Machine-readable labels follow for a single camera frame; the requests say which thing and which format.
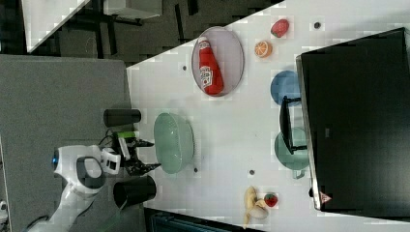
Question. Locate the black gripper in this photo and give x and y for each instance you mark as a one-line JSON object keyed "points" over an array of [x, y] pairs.
{"points": [[130, 160]]}

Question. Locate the green plastic strainer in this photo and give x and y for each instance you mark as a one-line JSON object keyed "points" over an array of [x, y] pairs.
{"points": [[173, 142]]}

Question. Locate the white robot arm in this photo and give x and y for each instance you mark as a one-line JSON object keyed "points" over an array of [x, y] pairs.
{"points": [[85, 170]]}

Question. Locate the green marker object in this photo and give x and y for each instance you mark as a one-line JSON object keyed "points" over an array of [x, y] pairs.
{"points": [[126, 134]]}

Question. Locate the red ketchup bottle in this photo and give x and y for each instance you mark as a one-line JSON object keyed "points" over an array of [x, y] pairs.
{"points": [[209, 69]]}

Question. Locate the toy banana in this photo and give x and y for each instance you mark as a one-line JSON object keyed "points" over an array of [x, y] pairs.
{"points": [[254, 208]]}

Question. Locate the grey round plate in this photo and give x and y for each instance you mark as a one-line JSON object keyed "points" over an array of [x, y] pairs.
{"points": [[229, 54]]}

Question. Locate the small red strawberry toy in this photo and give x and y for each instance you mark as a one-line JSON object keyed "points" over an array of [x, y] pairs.
{"points": [[271, 200]]}

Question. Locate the green plastic mug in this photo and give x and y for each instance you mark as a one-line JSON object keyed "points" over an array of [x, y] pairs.
{"points": [[294, 157]]}

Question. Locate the blue plastic cup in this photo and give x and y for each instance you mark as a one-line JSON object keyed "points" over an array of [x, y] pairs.
{"points": [[285, 84]]}

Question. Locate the orange slice toy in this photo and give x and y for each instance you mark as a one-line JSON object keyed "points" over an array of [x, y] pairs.
{"points": [[263, 49]]}

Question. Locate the white side table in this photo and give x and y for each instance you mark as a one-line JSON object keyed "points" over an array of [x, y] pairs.
{"points": [[43, 17]]}

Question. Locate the black toaster oven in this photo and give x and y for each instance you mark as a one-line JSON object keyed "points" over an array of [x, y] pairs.
{"points": [[356, 111]]}

